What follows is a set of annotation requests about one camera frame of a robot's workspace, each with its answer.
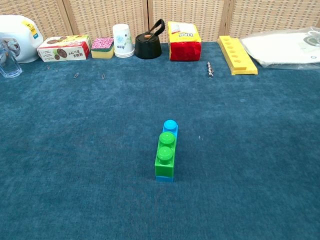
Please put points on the chocolate cookie box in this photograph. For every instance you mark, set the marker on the chocolate cookie box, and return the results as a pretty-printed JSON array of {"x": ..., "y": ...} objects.
[{"x": 67, "y": 48}]

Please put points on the pink patterned yellow sponge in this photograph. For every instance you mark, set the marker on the pink patterned yellow sponge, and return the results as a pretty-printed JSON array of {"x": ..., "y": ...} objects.
[{"x": 102, "y": 48}]

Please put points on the clear glass cup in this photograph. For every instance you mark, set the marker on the clear glass cup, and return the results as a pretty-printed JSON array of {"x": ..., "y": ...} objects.
[{"x": 8, "y": 63}]

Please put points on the yellow tray with holes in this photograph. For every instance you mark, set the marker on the yellow tray with holes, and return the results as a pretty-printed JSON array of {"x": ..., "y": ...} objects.
[{"x": 243, "y": 65}]

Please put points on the clear bag with white papers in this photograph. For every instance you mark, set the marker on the clear bag with white papers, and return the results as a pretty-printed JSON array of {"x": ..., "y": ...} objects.
[{"x": 277, "y": 48}]

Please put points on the blue toy brick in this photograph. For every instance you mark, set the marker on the blue toy brick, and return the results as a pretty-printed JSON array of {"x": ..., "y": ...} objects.
[{"x": 170, "y": 125}]

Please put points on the green toy brick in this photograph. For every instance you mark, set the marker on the green toy brick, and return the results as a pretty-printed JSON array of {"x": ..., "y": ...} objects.
[{"x": 164, "y": 168}]

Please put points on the blue table cloth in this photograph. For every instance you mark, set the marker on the blue table cloth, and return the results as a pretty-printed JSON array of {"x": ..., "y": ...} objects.
[{"x": 75, "y": 150}]

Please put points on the yellow red snack bag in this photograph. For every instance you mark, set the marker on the yellow red snack bag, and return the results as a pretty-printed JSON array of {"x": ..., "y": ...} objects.
[{"x": 184, "y": 48}]

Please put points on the white plastic jar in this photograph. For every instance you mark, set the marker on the white plastic jar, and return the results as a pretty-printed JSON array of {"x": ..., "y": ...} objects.
[{"x": 23, "y": 37}]

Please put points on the white paper cup stack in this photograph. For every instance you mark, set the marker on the white paper cup stack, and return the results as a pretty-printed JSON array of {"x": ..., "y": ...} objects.
[{"x": 122, "y": 40}]

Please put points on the woven folding screen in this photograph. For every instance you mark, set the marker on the woven folding screen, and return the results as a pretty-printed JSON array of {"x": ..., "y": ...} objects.
[{"x": 105, "y": 15}]

